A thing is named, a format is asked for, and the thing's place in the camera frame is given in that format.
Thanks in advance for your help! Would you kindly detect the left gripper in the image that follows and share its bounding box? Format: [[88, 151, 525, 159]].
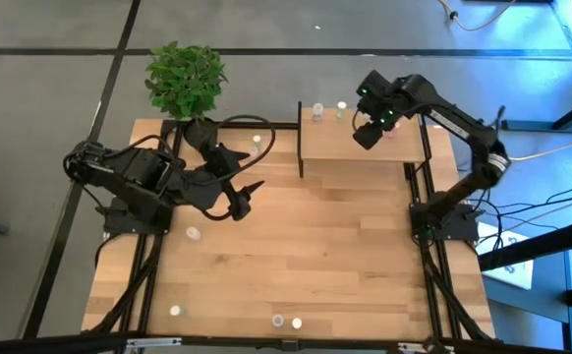
[[209, 145, 266, 196]]

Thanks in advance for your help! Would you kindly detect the green plant in black pot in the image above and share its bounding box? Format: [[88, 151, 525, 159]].
[[143, 40, 230, 153]]

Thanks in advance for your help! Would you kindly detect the white printed sheet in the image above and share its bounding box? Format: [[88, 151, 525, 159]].
[[476, 223, 534, 290]]

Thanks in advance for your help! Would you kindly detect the black crossbar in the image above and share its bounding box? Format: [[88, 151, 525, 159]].
[[0, 329, 572, 354]]

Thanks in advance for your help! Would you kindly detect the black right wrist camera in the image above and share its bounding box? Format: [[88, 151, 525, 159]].
[[352, 121, 384, 151]]

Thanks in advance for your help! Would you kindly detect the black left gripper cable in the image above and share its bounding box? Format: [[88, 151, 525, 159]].
[[187, 114, 277, 188]]

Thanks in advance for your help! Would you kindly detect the wooden shelf black frame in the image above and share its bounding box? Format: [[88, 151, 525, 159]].
[[296, 100, 434, 179]]

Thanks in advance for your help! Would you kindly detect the black aluminium table frame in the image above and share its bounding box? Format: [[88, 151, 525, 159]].
[[82, 117, 496, 343]]

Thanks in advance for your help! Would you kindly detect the beige floor cable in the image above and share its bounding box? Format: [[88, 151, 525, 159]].
[[436, 0, 517, 32]]

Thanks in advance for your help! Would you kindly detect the black right arm cable loop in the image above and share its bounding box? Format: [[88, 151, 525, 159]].
[[491, 104, 508, 129]]

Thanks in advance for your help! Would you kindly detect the black desk frame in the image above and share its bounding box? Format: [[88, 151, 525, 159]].
[[500, 0, 572, 135]]

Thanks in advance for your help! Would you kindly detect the beige extension cable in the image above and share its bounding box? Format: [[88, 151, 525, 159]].
[[509, 140, 572, 162]]

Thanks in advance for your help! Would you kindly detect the silver bracket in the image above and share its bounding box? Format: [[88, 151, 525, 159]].
[[125, 336, 183, 351], [396, 341, 456, 354]]

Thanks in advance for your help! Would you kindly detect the black side table frame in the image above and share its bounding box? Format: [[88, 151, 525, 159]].
[[477, 215, 572, 354]]

